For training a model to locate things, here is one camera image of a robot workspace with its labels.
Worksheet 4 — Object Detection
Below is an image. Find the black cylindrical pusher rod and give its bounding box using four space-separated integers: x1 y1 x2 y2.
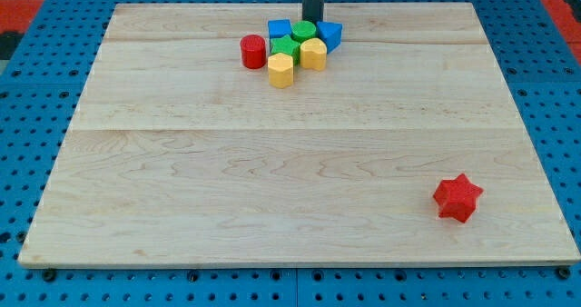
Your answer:
301 0 324 24

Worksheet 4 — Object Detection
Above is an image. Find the yellow heart block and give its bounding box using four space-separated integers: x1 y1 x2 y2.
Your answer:
300 38 327 71

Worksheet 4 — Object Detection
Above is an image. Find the yellow hexagon block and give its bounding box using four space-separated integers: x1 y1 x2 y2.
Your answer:
267 53 294 89

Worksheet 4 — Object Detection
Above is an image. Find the green star block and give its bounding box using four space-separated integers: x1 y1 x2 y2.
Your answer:
271 35 300 65

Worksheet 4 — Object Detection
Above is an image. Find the blue cube block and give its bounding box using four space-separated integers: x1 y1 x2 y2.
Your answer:
267 19 292 44

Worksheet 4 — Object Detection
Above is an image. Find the green cylinder block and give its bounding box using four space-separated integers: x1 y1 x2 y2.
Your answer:
291 20 317 43

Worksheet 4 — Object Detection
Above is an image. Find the red star block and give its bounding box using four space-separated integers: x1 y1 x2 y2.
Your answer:
433 173 484 223

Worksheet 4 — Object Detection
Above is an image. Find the blue triangle block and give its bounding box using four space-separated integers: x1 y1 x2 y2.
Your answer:
316 21 343 54

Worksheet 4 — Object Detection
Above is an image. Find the light wooden board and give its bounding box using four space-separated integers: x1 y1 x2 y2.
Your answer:
18 3 580 270

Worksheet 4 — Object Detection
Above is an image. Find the red cylinder block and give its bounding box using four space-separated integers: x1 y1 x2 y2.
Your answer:
240 35 266 69

